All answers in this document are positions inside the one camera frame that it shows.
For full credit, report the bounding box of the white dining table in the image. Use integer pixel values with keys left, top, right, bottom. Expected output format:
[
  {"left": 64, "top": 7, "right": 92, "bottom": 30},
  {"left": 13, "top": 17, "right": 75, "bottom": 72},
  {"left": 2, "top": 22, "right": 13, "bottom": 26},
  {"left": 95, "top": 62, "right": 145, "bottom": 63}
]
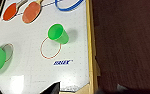
[{"left": 0, "top": 0, "right": 101, "bottom": 94}]

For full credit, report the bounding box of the thin red ring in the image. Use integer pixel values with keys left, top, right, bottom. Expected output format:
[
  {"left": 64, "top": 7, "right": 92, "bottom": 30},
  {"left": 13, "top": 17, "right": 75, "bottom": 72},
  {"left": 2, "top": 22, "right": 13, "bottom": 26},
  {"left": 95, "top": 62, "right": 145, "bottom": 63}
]
[{"left": 39, "top": 35, "right": 63, "bottom": 60}]

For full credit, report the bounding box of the blue plastic ring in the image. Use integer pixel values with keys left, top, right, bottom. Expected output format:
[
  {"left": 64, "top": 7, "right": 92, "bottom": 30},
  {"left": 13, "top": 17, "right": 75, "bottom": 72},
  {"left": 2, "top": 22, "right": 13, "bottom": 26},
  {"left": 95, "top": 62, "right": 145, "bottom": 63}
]
[{"left": 53, "top": 0, "right": 86, "bottom": 12}]

